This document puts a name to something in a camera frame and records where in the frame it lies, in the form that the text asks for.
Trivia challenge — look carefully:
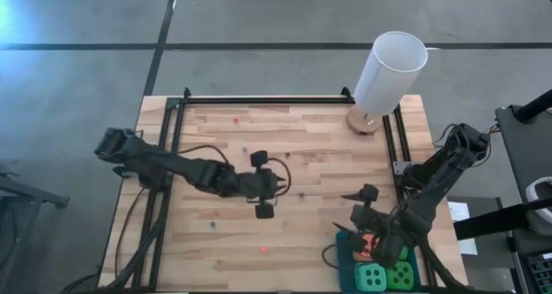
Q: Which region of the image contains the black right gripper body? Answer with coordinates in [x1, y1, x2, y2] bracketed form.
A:
[347, 184, 411, 268]

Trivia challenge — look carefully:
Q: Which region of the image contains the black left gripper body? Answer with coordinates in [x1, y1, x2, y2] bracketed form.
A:
[232, 150, 279, 220]

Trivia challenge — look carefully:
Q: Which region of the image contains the large orange foam die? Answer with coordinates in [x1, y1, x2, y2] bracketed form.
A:
[353, 234, 380, 263]

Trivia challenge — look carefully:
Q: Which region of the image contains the large teal foam die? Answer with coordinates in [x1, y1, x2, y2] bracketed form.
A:
[354, 262, 387, 292]

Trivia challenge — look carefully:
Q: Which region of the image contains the blue plastic tray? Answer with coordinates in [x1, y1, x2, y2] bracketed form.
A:
[335, 231, 422, 293]

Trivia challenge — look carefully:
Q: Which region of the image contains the white paper sheet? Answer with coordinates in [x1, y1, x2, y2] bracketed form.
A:
[447, 201, 479, 256]

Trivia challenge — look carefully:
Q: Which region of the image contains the black diagonal bar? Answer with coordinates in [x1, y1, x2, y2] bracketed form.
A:
[452, 197, 552, 240]

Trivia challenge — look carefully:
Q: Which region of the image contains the white shade wooden base lamp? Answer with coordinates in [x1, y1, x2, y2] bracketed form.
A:
[345, 30, 430, 135]

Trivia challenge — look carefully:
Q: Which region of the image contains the white rounded object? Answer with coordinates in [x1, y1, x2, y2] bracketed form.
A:
[524, 176, 552, 237]

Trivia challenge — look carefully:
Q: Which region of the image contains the black keyboard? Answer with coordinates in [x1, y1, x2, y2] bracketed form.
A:
[526, 253, 552, 294]

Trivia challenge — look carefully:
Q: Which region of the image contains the black side cart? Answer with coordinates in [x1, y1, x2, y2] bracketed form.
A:
[494, 89, 552, 294]

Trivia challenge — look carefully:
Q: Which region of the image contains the black metal stand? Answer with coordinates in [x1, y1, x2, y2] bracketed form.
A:
[0, 171, 70, 294]

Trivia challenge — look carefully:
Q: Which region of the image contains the black aluminium table frame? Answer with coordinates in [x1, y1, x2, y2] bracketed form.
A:
[131, 86, 432, 291]

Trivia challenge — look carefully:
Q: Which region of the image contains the black floor cable bundle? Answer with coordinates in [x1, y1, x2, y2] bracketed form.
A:
[60, 185, 172, 293]

